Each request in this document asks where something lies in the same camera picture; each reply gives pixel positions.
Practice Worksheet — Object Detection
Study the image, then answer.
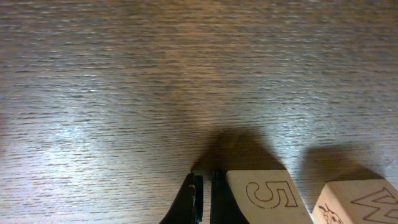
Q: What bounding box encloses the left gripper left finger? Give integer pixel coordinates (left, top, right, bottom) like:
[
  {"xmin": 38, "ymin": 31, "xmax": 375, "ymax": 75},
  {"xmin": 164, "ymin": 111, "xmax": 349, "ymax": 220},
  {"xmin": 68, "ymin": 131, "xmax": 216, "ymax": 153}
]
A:
[{"xmin": 160, "ymin": 173, "xmax": 204, "ymax": 224}]

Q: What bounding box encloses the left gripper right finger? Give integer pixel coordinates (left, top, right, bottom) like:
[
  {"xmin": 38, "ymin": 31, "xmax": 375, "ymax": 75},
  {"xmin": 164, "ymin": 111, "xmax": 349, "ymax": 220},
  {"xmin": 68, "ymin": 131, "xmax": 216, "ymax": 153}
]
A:
[{"xmin": 210, "ymin": 170, "xmax": 249, "ymax": 224}]

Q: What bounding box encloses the green R letter block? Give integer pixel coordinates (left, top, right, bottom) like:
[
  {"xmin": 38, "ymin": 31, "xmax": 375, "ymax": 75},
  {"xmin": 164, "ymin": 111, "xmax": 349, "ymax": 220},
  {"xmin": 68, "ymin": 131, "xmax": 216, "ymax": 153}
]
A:
[{"xmin": 226, "ymin": 169, "xmax": 313, "ymax": 224}]

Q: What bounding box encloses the yellow S block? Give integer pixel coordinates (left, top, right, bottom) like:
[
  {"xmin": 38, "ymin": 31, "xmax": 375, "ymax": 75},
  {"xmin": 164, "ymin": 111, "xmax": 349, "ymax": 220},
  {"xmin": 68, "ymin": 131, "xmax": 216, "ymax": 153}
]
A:
[{"xmin": 312, "ymin": 179, "xmax": 397, "ymax": 224}]

